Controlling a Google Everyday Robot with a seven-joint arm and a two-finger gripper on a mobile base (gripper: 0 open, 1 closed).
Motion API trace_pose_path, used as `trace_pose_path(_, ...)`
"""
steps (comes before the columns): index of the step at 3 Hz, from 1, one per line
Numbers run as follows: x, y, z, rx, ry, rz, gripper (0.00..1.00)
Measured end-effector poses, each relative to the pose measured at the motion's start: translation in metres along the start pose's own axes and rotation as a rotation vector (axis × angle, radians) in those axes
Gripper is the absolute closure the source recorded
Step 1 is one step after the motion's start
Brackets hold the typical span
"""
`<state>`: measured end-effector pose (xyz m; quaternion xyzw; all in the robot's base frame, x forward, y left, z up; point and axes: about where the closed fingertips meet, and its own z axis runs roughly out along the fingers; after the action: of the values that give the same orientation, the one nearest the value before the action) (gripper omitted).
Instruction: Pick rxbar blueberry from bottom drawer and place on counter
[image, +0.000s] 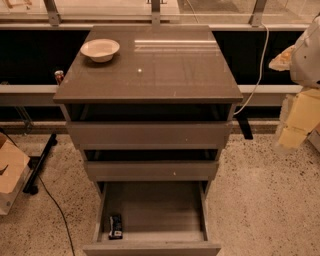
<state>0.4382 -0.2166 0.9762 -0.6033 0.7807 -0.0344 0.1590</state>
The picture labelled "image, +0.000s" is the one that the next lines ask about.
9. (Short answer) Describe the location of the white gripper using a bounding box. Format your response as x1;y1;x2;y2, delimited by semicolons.
269;45;320;149

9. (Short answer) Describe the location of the dark blueberry rxbar wrapper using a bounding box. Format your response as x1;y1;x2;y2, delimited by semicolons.
109;214;123;240

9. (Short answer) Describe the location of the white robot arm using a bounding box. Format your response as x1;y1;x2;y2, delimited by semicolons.
269;15;320;150

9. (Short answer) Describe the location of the grey drawer cabinet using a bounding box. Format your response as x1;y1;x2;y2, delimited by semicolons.
52;24;244;201

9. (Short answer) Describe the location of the grey middle drawer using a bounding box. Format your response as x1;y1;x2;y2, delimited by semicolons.
84;161;218;181

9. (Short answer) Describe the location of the grey drawer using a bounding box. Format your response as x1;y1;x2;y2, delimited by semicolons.
66;122;232;150
84;161;218;181
83;181;221;256

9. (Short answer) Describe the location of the grey bottom drawer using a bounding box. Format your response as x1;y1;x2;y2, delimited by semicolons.
83;181;221;256

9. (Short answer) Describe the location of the grey top drawer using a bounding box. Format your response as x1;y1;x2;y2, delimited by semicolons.
66;122;232;150

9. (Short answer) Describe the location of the box at right edge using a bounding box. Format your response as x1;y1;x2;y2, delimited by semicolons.
308;123;320;152

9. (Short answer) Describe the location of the white ceramic bowl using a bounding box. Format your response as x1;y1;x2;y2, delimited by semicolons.
80;39;120;63

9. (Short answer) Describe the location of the red soda can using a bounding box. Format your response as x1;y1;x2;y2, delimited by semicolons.
54;70;64;85

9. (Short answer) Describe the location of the black stand leg left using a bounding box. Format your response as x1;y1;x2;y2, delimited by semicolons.
23;134;57;195

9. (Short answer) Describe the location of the cardboard box left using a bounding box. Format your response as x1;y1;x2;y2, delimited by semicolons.
0;134;30;215

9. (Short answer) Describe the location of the white cable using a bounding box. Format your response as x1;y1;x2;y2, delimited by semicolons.
233;23;270;117

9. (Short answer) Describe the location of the black bracket behind cabinet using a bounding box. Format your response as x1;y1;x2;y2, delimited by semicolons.
235;111;253;140

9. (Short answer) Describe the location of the grey metal rail frame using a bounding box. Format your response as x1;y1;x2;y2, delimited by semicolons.
0;0;320;106

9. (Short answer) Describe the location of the black floor cable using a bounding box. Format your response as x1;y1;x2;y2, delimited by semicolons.
0;128;77;256

